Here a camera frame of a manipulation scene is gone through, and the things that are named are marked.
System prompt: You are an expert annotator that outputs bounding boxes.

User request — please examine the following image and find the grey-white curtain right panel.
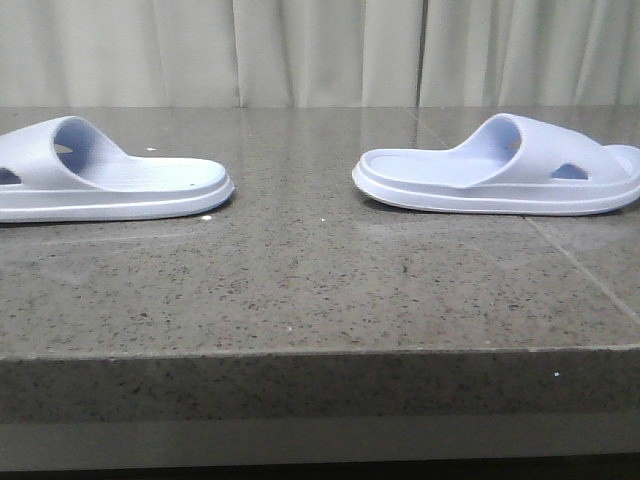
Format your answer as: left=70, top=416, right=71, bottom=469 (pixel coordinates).
left=417, top=1, right=639, bottom=107

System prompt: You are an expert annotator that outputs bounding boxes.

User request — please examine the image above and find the grey-white curtain left panel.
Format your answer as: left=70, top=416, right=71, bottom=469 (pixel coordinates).
left=1, top=1, right=427, bottom=107

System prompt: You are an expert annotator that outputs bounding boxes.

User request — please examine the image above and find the grey-white curtain panel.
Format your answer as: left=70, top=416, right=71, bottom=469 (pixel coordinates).
left=1, top=1, right=427, bottom=107
left=417, top=1, right=639, bottom=107

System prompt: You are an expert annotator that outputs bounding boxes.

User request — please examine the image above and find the light blue slipper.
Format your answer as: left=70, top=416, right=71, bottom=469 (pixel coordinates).
left=1, top=116, right=234, bottom=223
left=352, top=113, right=639, bottom=216

